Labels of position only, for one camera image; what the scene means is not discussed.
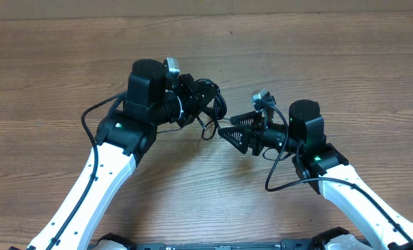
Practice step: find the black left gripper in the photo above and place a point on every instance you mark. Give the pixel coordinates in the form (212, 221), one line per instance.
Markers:
(194, 91)

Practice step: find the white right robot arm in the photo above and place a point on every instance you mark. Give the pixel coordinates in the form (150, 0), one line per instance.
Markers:
(319, 164)

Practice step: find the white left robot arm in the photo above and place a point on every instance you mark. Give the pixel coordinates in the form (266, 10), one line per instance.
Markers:
(157, 94)

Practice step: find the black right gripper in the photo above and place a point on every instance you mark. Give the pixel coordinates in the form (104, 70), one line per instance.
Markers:
(255, 130)

